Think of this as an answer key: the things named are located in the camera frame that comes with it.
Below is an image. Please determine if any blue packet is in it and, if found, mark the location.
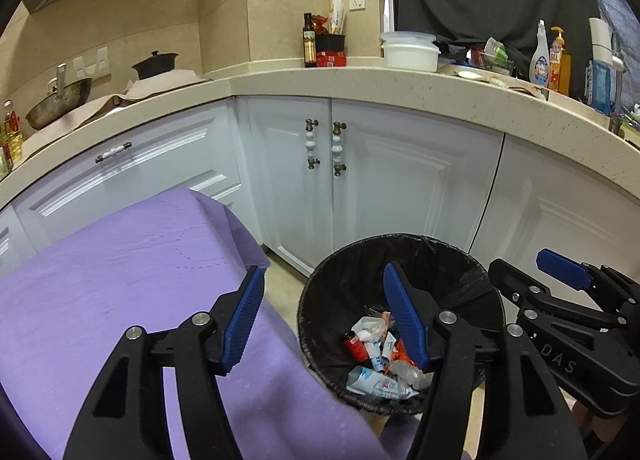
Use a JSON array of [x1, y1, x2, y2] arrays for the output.
[[586, 60, 613, 116]]

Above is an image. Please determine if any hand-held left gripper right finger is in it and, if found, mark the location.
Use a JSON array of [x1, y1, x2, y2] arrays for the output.
[[383, 261, 588, 460]]

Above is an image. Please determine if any white double wall socket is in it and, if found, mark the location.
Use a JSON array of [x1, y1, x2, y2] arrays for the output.
[[73, 46, 110, 76]]

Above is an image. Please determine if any wide white drawer front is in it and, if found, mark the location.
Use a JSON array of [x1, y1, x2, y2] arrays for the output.
[[12, 99, 262, 261]]

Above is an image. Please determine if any brass white door handle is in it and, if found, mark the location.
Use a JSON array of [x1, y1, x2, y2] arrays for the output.
[[331, 121, 348, 177], [305, 118, 321, 171]]

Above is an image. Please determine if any small red tube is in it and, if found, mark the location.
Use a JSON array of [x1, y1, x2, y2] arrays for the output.
[[343, 332, 369, 365]]

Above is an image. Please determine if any purple tablecloth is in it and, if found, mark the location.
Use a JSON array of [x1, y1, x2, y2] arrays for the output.
[[0, 188, 466, 460]]

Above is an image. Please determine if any metal faucet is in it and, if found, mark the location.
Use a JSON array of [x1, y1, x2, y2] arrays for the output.
[[612, 52, 629, 133]]

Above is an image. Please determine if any person's right hand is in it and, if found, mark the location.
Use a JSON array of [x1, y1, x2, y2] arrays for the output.
[[569, 399, 619, 447]]

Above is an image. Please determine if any beige stove cover cloth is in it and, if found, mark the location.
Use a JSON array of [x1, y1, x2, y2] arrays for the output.
[[30, 69, 211, 141]]

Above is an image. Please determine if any steel wok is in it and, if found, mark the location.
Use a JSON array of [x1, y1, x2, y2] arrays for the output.
[[25, 64, 94, 131]]

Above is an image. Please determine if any wide drawer handle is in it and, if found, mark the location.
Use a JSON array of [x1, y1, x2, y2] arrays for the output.
[[95, 141, 134, 165]]

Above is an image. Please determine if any orange plastic bag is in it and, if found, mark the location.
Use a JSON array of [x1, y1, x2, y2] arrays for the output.
[[388, 340, 418, 369]]

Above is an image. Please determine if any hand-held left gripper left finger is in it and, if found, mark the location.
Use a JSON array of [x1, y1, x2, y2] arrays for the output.
[[62, 265, 266, 460]]

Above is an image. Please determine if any black container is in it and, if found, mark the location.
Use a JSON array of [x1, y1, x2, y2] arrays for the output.
[[315, 33, 347, 53]]

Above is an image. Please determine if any white wrapper with orange print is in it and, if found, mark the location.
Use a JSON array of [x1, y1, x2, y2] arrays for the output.
[[351, 312, 396, 344]]

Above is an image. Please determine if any small white tube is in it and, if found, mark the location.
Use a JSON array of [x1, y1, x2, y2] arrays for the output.
[[367, 340, 389, 374]]

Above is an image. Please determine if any white green packet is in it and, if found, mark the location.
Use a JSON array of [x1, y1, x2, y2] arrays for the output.
[[330, 0, 347, 36]]

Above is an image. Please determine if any white spray bottle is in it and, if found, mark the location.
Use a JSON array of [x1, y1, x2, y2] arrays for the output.
[[528, 20, 551, 86]]

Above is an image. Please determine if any dark oil bottle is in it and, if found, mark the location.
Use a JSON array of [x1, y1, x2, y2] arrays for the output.
[[303, 13, 318, 68]]

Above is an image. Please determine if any beige stone countertop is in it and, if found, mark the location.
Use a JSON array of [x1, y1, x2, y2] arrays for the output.
[[0, 65, 640, 211]]

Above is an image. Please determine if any green white bag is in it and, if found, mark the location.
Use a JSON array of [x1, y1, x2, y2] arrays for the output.
[[482, 37, 507, 64]]

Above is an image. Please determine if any black clay pot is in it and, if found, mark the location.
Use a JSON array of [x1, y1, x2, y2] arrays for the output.
[[131, 51, 179, 81]]

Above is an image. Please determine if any clear plastic bag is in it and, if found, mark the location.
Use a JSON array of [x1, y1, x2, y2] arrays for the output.
[[390, 360, 433, 391]]

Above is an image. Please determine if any black dish tray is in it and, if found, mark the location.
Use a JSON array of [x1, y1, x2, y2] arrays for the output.
[[435, 42, 521, 78]]

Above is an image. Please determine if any yellow dish soap bottle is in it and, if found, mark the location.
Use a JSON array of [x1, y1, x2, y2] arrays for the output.
[[548, 26, 572, 96]]

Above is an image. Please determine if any white blue wrapper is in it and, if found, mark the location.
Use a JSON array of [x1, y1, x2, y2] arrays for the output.
[[346, 366, 420, 400]]

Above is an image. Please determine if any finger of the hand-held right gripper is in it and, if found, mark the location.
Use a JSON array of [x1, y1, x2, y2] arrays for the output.
[[488, 258, 608, 328], [536, 249, 640, 306]]

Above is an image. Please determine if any black lined trash bin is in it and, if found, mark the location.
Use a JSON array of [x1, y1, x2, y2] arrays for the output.
[[297, 233, 505, 415]]

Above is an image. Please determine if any small white drawer front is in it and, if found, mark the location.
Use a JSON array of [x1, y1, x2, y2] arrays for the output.
[[0, 204, 32, 277]]

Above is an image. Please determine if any narrow white cabinet door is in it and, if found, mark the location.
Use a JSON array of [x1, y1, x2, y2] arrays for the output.
[[246, 96, 334, 277]]

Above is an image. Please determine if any group of condiment bottles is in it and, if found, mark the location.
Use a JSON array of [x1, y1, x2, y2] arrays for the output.
[[0, 100, 27, 181]]

